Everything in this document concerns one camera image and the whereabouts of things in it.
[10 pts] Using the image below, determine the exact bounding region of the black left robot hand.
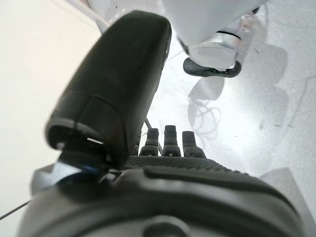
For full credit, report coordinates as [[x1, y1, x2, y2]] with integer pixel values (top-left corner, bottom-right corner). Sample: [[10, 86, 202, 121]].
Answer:
[[14, 9, 311, 237]]

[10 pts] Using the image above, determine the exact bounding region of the white counter cabinet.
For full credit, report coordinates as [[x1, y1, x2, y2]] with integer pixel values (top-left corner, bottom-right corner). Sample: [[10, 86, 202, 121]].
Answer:
[[0, 0, 104, 223]]

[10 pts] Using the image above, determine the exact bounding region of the thin black floor cable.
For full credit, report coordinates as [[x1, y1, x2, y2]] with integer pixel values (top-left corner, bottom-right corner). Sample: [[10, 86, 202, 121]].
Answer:
[[186, 97, 223, 149]]

